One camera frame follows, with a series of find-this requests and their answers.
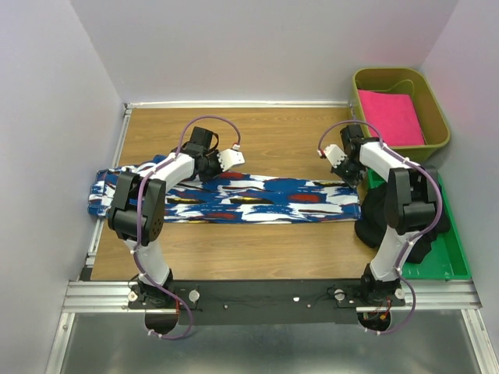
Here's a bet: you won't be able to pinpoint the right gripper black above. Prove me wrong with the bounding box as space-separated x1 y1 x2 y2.
331 155 367 189

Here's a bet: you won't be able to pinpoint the blue white red patterned pants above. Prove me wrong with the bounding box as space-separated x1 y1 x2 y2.
86 154 363 225

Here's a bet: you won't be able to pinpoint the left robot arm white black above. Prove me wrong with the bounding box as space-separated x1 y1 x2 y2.
108 126 226 308

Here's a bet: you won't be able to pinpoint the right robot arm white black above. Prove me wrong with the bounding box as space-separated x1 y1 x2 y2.
322 120 443 305

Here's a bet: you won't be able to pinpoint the black garment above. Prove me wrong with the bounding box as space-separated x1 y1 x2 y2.
354 182 451 264

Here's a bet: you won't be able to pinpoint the pink folded cloth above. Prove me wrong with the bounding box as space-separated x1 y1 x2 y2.
358 90 425 147

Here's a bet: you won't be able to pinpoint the olive green plastic bin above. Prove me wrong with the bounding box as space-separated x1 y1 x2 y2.
349 67 451 163

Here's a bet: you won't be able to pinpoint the green plastic tray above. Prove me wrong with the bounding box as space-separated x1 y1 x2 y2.
366 168 475 283

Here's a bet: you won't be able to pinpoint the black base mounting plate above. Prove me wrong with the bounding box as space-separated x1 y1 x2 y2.
128 277 405 333

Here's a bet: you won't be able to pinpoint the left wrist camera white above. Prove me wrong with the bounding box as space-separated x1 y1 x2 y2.
217 149 246 172

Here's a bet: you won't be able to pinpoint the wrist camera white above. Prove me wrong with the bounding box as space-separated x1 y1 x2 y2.
317 144 347 168
217 149 246 172

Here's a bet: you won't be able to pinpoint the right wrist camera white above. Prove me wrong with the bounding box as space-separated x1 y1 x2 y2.
317 144 347 168

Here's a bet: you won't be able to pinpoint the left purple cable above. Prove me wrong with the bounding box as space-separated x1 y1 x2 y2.
132 115 242 340

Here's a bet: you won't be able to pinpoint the purple cable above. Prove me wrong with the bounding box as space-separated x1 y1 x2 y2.
317 120 444 336
132 115 242 340

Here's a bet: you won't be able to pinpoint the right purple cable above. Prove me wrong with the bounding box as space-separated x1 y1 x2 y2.
317 120 444 336

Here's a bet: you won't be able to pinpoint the aluminium frame rail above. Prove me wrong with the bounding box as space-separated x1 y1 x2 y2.
47 280 494 373

